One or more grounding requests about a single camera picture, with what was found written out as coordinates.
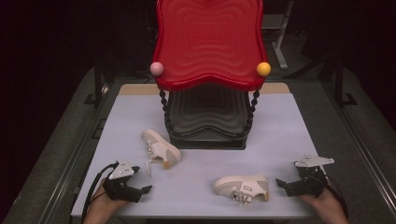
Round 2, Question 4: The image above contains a black stand leg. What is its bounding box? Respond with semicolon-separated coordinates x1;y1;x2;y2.
83;59;110;108
333;57;359;107

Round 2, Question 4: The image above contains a grey metal stand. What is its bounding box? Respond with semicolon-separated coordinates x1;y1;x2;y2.
261;0;295;71

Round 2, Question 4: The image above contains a beige sneaker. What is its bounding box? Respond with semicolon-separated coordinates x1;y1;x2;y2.
213;174;270;206
141;128;182;177

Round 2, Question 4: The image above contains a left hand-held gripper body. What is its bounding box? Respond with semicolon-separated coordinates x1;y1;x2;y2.
102;158;144;203

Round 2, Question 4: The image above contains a red and black shoe rack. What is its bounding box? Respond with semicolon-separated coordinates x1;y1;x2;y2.
149;0;272;151

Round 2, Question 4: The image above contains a person's left hand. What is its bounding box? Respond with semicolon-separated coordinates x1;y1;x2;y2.
92;177;131;217

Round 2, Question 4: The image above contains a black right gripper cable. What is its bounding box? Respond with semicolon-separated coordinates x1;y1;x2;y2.
325;175;350;219

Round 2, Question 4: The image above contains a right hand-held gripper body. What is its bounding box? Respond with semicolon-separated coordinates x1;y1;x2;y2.
287;154;335;199

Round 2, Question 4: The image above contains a person's right hand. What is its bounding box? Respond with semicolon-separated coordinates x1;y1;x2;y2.
298;186;342;216

